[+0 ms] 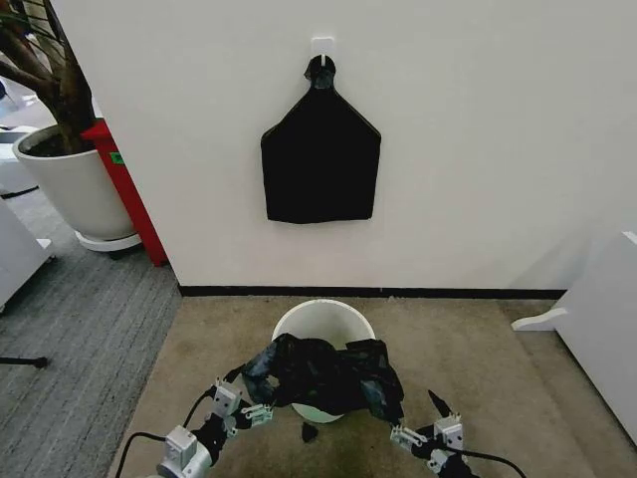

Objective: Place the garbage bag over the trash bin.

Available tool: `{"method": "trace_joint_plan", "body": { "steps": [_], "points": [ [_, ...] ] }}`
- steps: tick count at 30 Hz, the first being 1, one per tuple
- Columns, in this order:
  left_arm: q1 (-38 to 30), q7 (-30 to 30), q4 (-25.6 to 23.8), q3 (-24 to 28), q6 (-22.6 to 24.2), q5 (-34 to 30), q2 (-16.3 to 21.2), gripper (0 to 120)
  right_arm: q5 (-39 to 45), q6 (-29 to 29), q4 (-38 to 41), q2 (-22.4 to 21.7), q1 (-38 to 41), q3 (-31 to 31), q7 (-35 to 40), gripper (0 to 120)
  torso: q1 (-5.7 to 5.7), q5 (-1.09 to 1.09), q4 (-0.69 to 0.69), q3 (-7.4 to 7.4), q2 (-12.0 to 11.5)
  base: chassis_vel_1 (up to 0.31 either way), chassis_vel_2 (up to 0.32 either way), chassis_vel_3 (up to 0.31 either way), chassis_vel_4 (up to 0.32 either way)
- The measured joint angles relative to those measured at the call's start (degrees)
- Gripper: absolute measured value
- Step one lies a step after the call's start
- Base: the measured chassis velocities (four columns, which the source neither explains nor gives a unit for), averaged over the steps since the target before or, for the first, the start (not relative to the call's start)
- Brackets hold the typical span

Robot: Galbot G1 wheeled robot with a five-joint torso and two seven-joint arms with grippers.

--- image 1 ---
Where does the brown plant trunk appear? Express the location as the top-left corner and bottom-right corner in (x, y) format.
(0, 0), (97, 154)

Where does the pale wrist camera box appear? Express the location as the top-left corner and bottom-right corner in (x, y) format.
(212, 380), (244, 417)
(432, 415), (463, 450)

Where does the white plant pot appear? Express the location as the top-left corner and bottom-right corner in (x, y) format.
(12, 123), (138, 241)

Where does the black stand leg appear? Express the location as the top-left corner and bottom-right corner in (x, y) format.
(0, 355), (50, 370)

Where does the white furniture with curved foot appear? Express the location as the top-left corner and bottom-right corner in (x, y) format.
(511, 229), (637, 432)

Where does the red cabinet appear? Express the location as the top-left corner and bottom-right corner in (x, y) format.
(80, 117), (169, 268)

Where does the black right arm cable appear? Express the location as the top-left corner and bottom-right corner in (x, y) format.
(445, 447), (530, 478)

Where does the black garbage bag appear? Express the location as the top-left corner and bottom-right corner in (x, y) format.
(242, 333), (405, 423)

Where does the white trash bin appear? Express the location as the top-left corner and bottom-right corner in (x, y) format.
(271, 298), (377, 425)

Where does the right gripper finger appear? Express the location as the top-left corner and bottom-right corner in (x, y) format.
(426, 387), (458, 422)
(389, 423), (431, 450)

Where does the white wall hook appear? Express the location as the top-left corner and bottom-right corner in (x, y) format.
(311, 35), (335, 67)

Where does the white wheeled pot saucer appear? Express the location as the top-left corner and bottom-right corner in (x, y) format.
(74, 229), (143, 260)

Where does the black hanging bag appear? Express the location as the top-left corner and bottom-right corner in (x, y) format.
(260, 55), (383, 225)

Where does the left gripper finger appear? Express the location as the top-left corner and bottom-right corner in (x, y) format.
(214, 363), (250, 393)
(238, 400), (278, 428)

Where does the black baseboard strip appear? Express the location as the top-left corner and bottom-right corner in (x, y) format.
(177, 285), (568, 300)

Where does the beige floor mat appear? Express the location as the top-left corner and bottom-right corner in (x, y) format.
(106, 294), (637, 478)

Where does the white cabinet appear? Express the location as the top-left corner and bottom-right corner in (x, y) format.
(0, 198), (56, 316)

